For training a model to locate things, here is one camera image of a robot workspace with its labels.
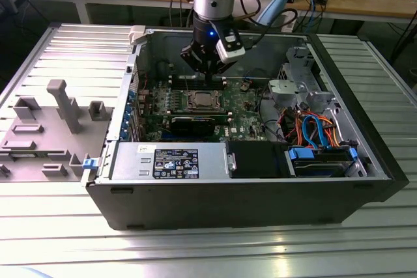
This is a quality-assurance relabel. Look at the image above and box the orange power wire bundle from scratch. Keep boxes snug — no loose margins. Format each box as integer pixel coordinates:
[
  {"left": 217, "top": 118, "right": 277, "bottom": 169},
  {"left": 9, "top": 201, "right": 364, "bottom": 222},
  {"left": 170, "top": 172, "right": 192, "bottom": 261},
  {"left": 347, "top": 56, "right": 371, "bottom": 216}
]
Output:
[{"left": 279, "top": 110, "right": 343, "bottom": 146}]

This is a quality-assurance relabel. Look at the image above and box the hard disk in blue carrier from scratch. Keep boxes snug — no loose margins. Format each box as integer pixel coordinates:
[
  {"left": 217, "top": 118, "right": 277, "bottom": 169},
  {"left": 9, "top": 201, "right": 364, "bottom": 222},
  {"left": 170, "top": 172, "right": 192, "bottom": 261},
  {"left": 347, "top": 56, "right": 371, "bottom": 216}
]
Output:
[{"left": 285, "top": 146, "right": 358, "bottom": 178}]

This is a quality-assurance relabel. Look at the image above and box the green motherboard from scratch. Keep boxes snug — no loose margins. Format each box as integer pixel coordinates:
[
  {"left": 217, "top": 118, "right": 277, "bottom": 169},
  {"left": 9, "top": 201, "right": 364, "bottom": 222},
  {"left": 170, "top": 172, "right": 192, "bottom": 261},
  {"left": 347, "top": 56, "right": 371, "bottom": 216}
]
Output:
[{"left": 136, "top": 77, "right": 272, "bottom": 144}]

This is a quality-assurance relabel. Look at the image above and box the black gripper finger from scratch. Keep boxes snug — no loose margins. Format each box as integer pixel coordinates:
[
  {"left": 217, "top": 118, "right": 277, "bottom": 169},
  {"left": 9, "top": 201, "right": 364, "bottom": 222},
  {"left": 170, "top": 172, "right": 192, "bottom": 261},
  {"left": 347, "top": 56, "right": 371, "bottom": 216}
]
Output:
[
  {"left": 180, "top": 40, "right": 213, "bottom": 83},
  {"left": 209, "top": 61, "right": 231, "bottom": 83}
]

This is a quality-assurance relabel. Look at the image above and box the metal socket cover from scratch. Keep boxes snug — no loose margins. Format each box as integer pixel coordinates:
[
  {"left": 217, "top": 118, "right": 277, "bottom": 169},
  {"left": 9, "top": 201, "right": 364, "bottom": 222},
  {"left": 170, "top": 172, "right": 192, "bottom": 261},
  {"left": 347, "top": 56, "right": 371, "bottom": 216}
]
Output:
[{"left": 188, "top": 90, "right": 227, "bottom": 111}]

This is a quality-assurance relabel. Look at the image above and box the silver metal drive cage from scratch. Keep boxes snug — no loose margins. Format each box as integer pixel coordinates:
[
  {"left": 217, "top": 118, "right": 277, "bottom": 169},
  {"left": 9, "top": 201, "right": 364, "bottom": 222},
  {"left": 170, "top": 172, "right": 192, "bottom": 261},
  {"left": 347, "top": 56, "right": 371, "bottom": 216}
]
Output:
[{"left": 267, "top": 46, "right": 336, "bottom": 111}]

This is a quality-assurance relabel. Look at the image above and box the black graphics card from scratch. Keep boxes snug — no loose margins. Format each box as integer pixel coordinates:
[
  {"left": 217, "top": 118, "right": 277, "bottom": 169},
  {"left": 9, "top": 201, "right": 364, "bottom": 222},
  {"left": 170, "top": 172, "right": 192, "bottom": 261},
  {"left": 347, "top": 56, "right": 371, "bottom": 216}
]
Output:
[{"left": 169, "top": 115, "right": 217, "bottom": 137}]

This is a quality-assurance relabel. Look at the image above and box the grey case latch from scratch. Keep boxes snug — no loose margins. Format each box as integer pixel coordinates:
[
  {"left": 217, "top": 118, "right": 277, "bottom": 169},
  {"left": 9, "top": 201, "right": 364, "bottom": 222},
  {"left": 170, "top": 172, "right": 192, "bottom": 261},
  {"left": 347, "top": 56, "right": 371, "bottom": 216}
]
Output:
[{"left": 128, "top": 25, "right": 148, "bottom": 45}]

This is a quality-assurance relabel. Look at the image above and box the silver green CPU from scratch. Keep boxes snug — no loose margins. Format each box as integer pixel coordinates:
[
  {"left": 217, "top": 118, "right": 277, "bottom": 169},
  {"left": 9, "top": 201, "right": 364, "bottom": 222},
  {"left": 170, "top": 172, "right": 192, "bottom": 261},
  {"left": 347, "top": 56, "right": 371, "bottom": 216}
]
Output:
[{"left": 195, "top": 94, "right": 218, "bottom": 107}]

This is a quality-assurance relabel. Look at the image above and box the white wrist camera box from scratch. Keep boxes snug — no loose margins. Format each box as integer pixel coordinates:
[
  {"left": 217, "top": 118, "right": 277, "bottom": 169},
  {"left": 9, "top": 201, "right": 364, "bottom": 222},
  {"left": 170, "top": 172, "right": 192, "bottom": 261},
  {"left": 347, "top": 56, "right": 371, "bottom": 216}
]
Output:
[{"left": 208, "top": 20, "right": 246, "bottom": 64}]

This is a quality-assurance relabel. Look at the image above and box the black PC case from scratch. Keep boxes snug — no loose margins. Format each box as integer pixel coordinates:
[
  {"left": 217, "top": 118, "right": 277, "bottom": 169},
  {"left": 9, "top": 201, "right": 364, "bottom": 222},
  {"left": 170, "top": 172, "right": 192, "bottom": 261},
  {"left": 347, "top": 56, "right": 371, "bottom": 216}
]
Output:
[{"left": 85, "top": 25, "right": 410, "bottom": 232}]

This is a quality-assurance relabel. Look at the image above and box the white label sheet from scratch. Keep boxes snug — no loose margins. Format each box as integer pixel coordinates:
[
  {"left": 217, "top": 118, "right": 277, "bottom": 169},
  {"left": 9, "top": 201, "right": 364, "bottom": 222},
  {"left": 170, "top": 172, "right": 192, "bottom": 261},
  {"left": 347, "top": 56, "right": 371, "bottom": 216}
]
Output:
[{"left": 281, "top": 10, "right": 298, "bottom": 33}]

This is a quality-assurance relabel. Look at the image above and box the grey parts rack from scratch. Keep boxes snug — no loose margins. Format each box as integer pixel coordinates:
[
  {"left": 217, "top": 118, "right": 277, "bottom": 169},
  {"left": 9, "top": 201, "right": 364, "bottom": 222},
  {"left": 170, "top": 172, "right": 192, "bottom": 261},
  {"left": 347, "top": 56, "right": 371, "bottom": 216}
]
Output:
[{"left": 0, "top": 79, "right": 115, "bottom": 183}]

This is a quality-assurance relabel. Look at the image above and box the silver power supply unit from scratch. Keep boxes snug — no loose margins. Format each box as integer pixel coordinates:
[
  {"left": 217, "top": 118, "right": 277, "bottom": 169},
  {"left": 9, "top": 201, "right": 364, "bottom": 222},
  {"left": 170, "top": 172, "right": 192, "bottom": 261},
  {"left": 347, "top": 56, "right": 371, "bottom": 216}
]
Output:
[{"left": 109, "top": 141, "right": 231, "bottom": 181}]

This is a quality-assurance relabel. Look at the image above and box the blue case latch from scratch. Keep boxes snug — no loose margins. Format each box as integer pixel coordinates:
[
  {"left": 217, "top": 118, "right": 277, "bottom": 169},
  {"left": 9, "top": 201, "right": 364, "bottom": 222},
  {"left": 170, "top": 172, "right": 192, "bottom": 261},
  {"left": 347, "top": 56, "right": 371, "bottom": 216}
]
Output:
[{"left": 82, "top": 158, "right": 100, "bottom": 171}]

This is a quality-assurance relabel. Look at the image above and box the black plastic shroud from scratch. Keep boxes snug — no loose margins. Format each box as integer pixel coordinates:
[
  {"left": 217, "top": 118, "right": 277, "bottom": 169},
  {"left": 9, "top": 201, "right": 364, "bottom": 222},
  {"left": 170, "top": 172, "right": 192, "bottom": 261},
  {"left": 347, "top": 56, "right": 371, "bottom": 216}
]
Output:
[{"left": 227, "top": 141, "right": 290, "bottom": 180}]

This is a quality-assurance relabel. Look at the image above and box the blue data cable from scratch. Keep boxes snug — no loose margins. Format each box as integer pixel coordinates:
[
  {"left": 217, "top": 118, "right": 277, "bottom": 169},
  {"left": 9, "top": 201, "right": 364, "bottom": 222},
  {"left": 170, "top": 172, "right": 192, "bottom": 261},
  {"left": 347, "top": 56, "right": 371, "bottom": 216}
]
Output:
[
  {"left": 301, "top": 114, "right": 319, "bottom": 148},
  {"left": 312, "top": 117, "right": 330, "bottom": 149}
]

